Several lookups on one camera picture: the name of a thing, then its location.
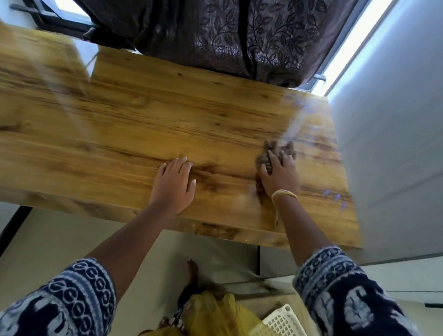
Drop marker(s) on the person's left hand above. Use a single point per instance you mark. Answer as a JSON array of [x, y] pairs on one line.
[[172, 189]]

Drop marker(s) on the person's right hand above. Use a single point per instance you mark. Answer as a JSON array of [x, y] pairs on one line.
[[281, 177]]

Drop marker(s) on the brown striped cleaning cloth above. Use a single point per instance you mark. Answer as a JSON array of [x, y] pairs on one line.
[[272, 147]]

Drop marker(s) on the person's right forearm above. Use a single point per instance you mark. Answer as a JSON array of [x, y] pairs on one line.
[[304, 232]]

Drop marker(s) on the person's left forearm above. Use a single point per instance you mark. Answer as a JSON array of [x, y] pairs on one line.
[[125, 250]]

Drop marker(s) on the person's left foot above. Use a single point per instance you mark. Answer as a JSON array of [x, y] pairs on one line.
[[192, 273]]

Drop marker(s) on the gold bangles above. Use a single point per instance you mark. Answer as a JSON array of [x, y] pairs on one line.
[[284, 195]]

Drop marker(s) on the wooden table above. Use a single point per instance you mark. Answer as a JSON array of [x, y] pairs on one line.
[[133, 129]]

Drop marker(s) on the beige stool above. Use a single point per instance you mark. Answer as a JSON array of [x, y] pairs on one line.
[[269, 302]]

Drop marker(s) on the yellow garment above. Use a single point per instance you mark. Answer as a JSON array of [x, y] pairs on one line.
[[218, 321]]

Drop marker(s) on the blue white patterned top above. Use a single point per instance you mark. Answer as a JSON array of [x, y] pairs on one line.
[[348, 307]]

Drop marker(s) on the white plastic basket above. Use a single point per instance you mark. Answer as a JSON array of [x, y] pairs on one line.
[[282, 333]]

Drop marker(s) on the brown leaf-patterned curtain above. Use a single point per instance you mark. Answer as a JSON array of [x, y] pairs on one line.
[[216, 21]]

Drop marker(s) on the black framed window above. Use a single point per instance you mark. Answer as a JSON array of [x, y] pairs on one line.
[[61, 24]]

